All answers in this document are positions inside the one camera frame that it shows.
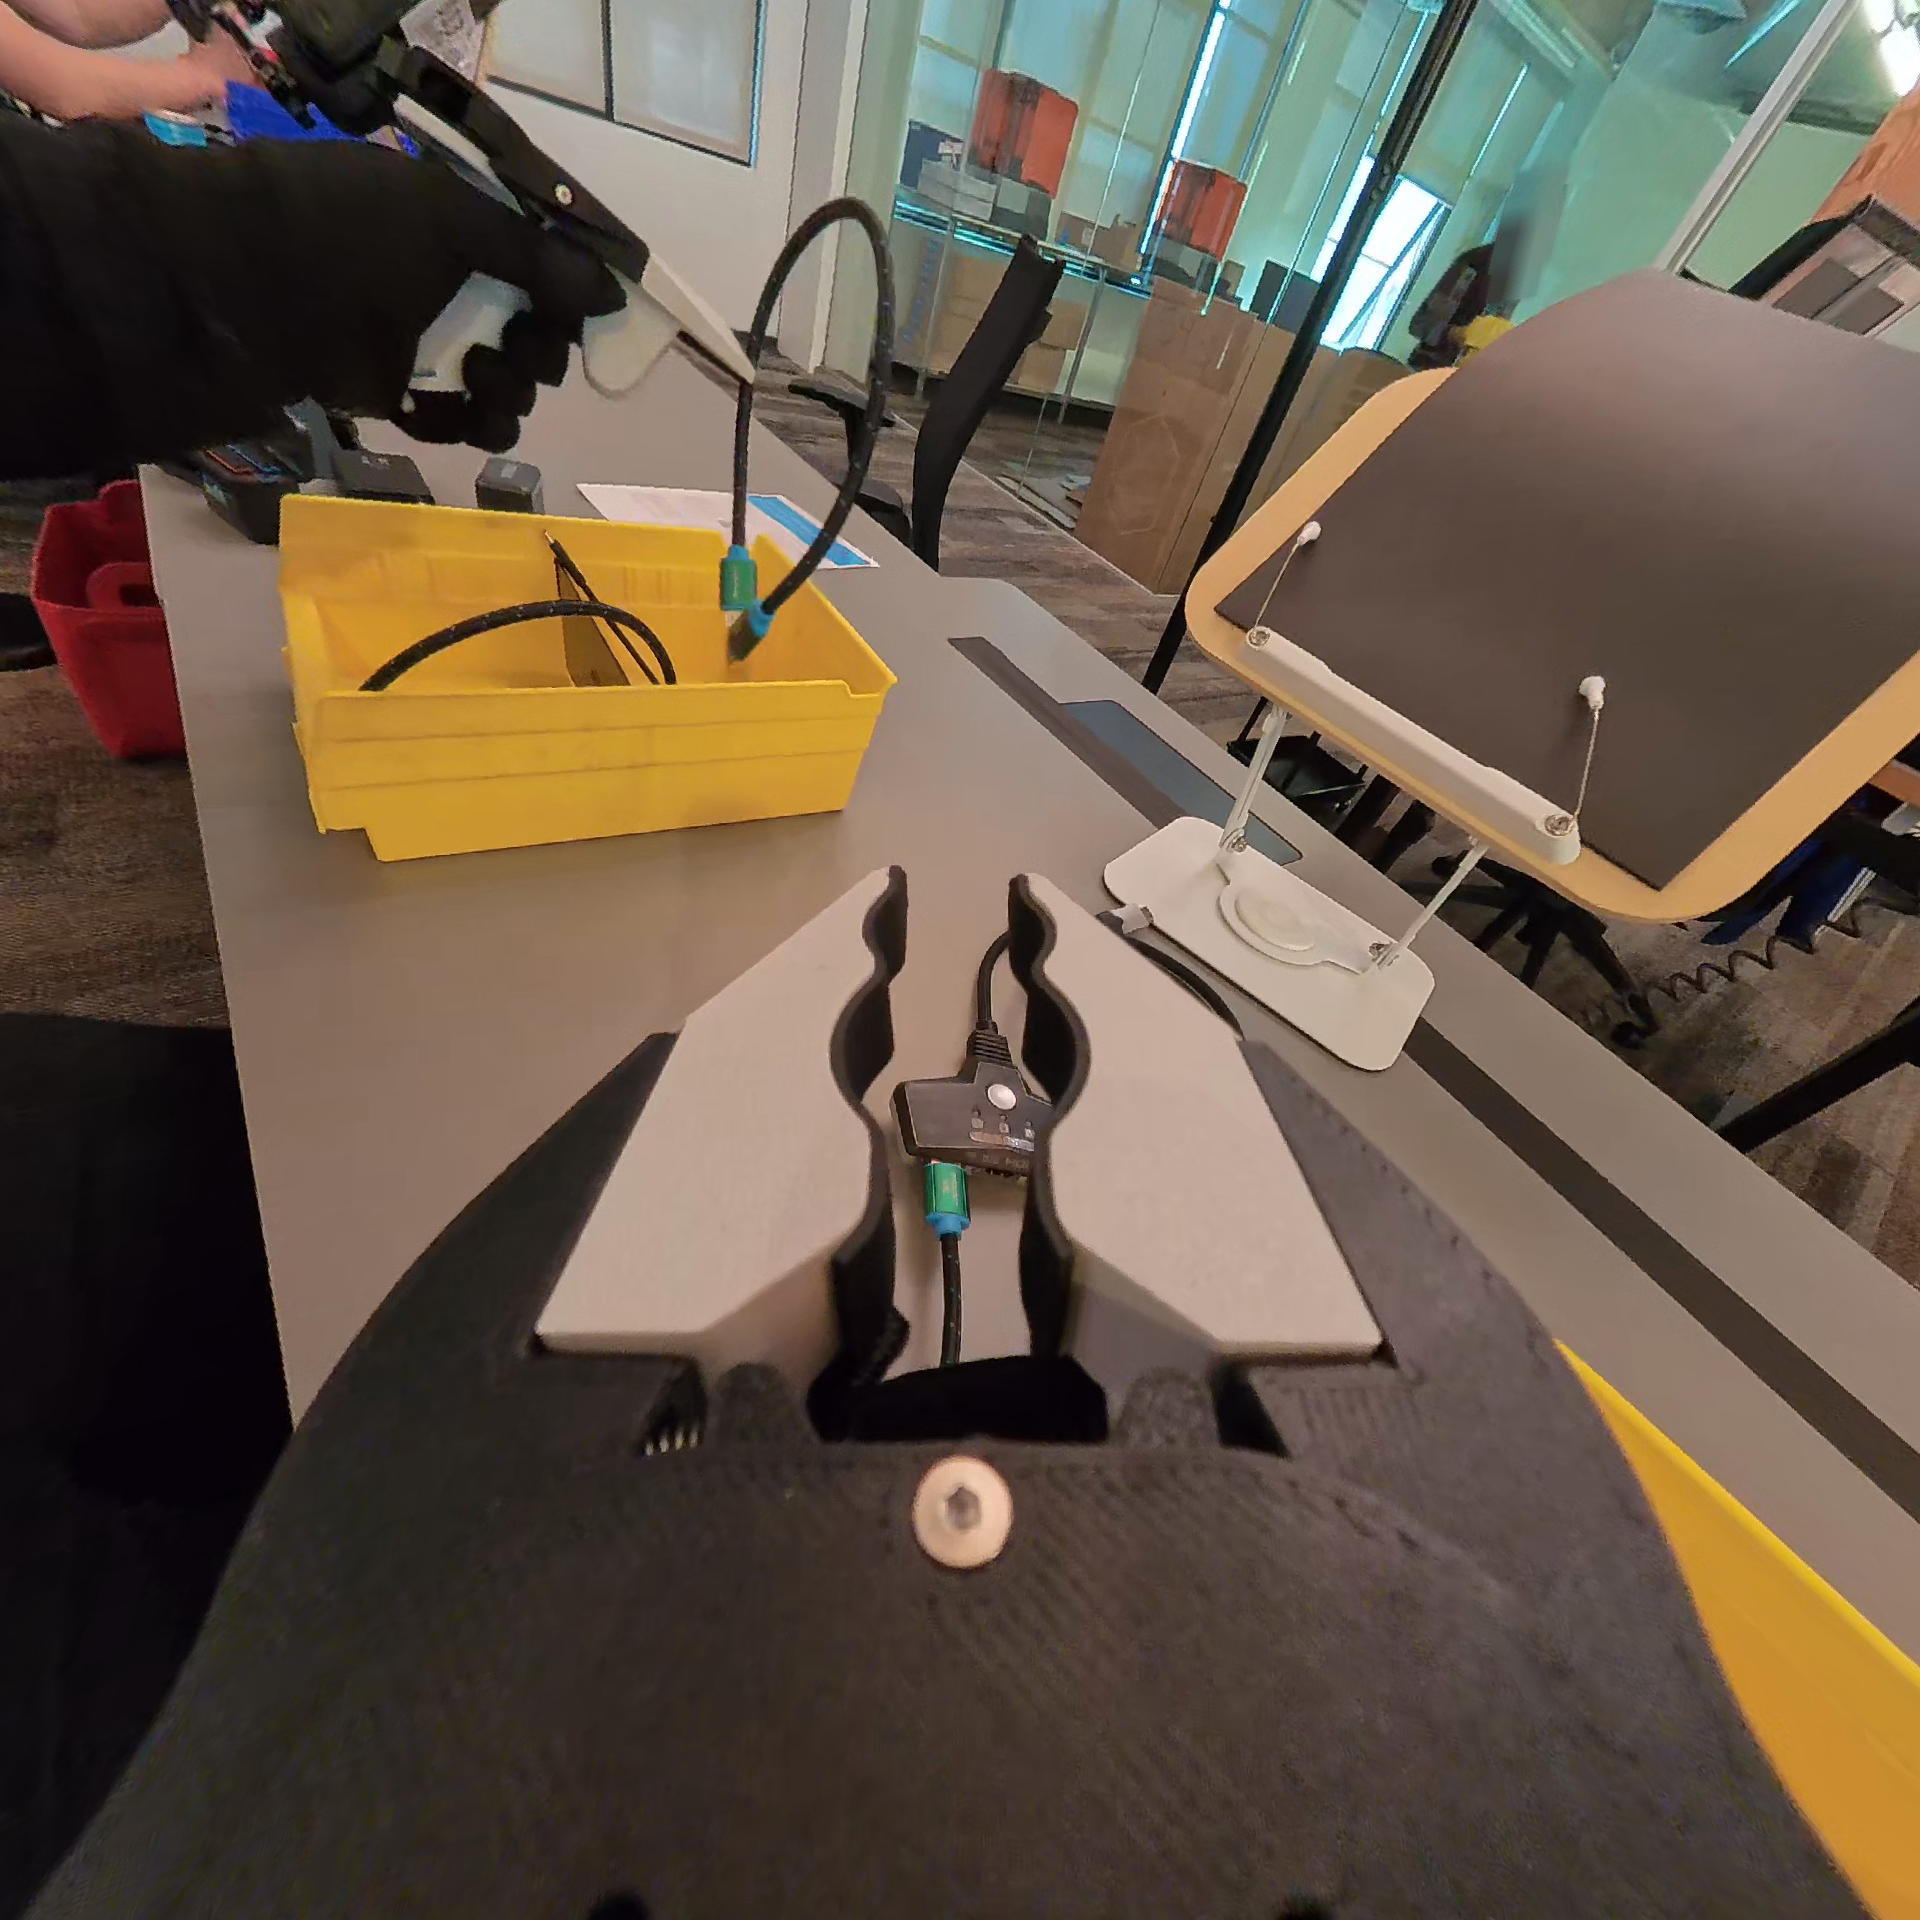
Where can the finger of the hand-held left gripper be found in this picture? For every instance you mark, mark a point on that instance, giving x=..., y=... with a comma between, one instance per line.
x=691, y=317

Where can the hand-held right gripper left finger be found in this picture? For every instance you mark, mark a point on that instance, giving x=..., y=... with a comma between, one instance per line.
x=721, y=1186

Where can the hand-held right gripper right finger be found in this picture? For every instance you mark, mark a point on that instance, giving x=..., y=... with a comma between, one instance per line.
x=1184, y=1200

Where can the black hdmi switch box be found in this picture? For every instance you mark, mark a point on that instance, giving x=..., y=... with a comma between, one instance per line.
x=973, y=1119

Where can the yellow plastic bin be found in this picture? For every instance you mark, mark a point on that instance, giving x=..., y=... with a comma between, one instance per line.
x=1800, y=1651
x=598, y=780

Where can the person's left hand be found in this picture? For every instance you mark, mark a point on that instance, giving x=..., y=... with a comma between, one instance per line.
x=421, y=242

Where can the white blue paper sheet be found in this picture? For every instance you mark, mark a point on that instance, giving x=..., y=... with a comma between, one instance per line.
x=661, y=508

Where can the black battery pack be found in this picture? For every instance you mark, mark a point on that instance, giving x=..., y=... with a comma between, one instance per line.
x=381, y=477
x=509, y=486

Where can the black mesh office chair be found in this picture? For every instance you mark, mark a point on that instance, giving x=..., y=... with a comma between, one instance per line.
x=990, y=376

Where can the blue plastic bin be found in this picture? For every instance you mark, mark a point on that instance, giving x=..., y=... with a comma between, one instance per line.
x=269, y=117

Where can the orange resin printer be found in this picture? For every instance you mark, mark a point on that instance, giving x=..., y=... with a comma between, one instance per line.
x=1201, y=211
x=1026, y=130

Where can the black battery charger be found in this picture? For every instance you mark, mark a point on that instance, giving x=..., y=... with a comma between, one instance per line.
x=248, y=487

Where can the teal desk hatch cover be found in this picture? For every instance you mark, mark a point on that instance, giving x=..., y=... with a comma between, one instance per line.
x=1141, y=751

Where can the large cardboard box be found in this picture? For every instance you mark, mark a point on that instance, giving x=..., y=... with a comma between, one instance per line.
x=1184, y=435

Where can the black vertical pole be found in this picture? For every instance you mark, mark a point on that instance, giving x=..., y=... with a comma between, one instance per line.
x=1325, y=301

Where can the red storage bin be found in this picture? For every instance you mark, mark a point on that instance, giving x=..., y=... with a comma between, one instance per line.
x=106, y=661

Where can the white stand with wooden board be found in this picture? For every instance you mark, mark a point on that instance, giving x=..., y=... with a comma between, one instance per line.
x=1621, y=570

